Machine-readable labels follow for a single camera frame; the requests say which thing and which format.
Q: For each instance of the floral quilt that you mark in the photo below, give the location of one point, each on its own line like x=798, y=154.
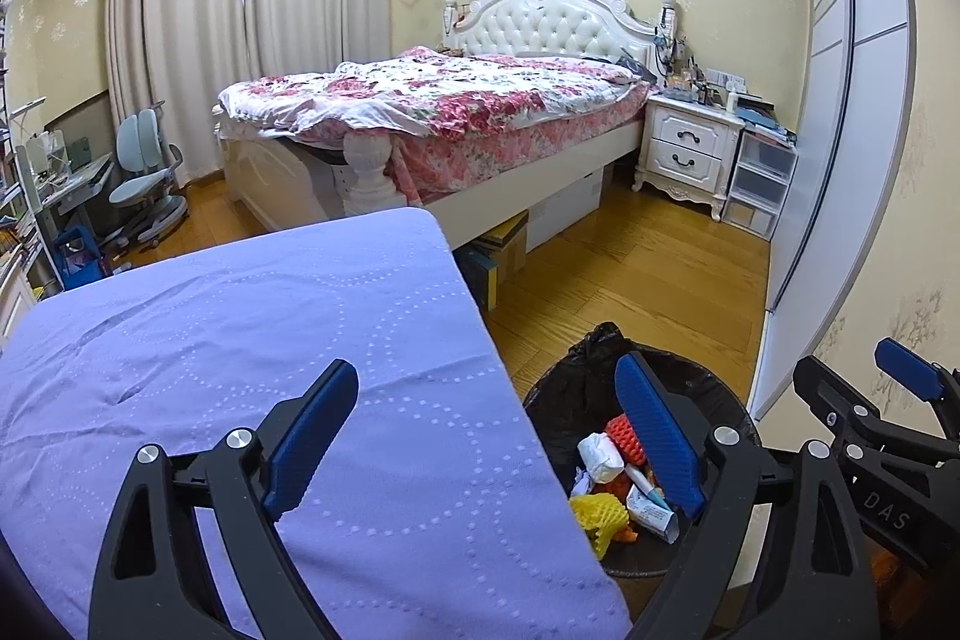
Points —
x=450, y=93

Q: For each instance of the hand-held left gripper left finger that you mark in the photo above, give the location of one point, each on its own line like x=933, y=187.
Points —
x=307, y=437

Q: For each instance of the white bookshelf with books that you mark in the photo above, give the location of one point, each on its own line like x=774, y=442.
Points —
x=15, y=212

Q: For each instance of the white low cabinet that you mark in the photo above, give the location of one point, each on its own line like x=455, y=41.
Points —
x=16, y=306

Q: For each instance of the white bed with tufted headboard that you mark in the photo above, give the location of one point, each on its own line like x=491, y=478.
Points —
x=555, y=18

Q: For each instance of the light green desk chair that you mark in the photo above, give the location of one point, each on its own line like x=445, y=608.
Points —
x=146, y=160

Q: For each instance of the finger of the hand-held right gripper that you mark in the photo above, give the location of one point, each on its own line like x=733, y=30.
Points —
x=911, y=370
x=825, y=385

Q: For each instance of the teal and white tube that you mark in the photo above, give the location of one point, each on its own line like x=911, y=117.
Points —
x=637, y=476

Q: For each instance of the purple tablecloth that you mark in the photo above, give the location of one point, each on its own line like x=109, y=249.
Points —
x=225, y=347

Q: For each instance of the white sliding wardrobe door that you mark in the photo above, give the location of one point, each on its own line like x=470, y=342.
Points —
x=840, y=123

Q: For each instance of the beige pleated curtain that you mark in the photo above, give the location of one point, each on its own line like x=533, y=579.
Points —
x=195, y=10

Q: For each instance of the blue bag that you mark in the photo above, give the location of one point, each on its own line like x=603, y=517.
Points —
x=79, y=261

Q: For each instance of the orange wrapper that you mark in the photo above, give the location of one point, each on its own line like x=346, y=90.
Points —
x=613, y=486
x=626, y=531

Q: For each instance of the black bag-lined trash bin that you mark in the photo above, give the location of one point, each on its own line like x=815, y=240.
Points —
x=570, y=400

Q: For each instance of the white bottle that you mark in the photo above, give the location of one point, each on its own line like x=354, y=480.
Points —
x=732, y=100

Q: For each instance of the white cardboard box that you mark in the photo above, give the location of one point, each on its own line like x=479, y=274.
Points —
x=566, y=209

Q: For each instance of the brown and yellow box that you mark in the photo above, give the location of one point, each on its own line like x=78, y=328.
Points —
x=495, y=254

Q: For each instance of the yellow foam fruit net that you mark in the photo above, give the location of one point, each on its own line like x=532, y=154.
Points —
x=596, y=512

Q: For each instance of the white paper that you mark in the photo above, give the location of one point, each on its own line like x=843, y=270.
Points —
x=600, y=456

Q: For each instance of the white tube with black print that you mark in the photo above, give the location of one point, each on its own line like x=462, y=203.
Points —
x=651, y=518

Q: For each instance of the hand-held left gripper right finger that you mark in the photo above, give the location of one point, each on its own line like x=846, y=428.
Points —
x=660, y=437

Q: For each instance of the white nightstand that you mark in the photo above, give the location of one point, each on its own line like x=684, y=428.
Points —
x=686, y=149

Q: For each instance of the silver grey wrapper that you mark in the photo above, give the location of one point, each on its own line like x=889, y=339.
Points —
x=581, y=481

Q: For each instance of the clear plastic drawer unit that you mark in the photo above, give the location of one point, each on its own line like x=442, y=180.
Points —
x=761, y=183

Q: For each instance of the grey study desk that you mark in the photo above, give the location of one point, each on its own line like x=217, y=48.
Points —
x=71, y=183

